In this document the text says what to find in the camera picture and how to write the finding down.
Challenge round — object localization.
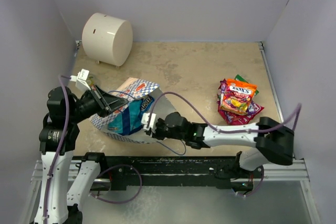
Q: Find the blue M&M's snack bag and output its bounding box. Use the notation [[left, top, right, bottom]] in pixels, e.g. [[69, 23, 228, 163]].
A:
[[140, 95, 155, 113]]

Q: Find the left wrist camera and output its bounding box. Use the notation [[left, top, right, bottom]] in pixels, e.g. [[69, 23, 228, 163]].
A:
[[70, 69, 90, 92]]

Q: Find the red Real snack bag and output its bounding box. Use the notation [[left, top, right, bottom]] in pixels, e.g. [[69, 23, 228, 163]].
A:
[[217, 96, 264, 125]]

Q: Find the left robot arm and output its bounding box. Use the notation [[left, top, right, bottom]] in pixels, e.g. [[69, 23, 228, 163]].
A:
[[34, 86, 128, 223]]

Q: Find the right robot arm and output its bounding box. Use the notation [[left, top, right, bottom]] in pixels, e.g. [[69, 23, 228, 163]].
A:
[[147, 112, 294, 177]]

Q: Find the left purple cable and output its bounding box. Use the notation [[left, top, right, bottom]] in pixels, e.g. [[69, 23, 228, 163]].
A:
[[41, 74, 71, 224]]

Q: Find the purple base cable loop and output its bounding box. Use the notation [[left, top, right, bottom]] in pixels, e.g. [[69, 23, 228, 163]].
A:
[[88, 165, 142, 205]]

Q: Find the green Fox's candy bag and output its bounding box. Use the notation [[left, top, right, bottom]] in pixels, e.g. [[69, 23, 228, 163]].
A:
[[234, 74, 259, 95]]

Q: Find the purple Fox's berries candy bag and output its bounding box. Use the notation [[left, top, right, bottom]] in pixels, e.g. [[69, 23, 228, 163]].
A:
[[247, 101, 260, 115]]

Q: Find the white cylindrical container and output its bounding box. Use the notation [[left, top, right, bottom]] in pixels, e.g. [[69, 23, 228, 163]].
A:
[[82, 13, 133, 67]]

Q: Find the teal blue snack bag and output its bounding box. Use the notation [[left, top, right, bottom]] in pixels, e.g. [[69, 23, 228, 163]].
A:
[[108, 100, 143, 136]]

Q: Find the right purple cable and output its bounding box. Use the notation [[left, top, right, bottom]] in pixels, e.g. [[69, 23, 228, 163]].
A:
[[146, 91, 302, 133]]

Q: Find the orange Fox's fruits candy bag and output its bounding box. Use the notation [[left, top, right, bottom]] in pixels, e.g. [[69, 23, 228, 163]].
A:
[[220, 79, 257, 115]]

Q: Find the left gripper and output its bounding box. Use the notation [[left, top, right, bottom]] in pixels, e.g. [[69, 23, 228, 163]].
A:
[[69, 83, 128, 122]]

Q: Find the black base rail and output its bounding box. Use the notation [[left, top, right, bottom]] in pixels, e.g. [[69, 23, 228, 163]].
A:
[[98, 156, 259, 191]]

